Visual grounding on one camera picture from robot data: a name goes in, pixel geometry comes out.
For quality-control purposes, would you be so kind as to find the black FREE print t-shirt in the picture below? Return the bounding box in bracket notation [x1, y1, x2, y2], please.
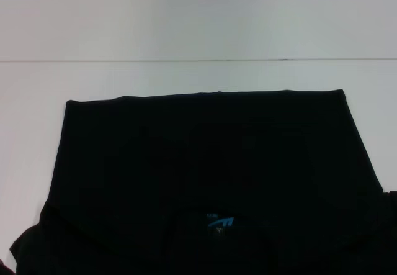
[9, 89, 397, 275]

